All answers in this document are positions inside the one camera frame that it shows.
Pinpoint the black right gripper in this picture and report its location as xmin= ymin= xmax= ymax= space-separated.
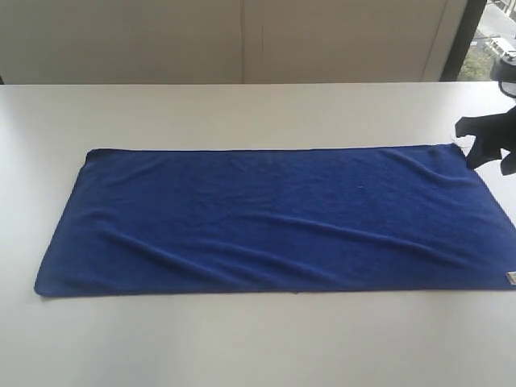
xmin=455 ymin=107 xmax=515 ymax=169

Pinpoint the blue towel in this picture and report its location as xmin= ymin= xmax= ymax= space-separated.
xmin=34 ymin=144 xmax=515 ymax=298

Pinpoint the white bus outside window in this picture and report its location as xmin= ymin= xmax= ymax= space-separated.
xmin=486 ymin=35 xmax=515 ymax=58

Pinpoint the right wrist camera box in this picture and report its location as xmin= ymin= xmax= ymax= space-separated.
xmin=489 ymin=56 xmax=515 ymax=99

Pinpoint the dark window frame post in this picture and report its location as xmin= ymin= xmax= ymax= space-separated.
xmin=439 ymin=0 xmax=487 ymax=82

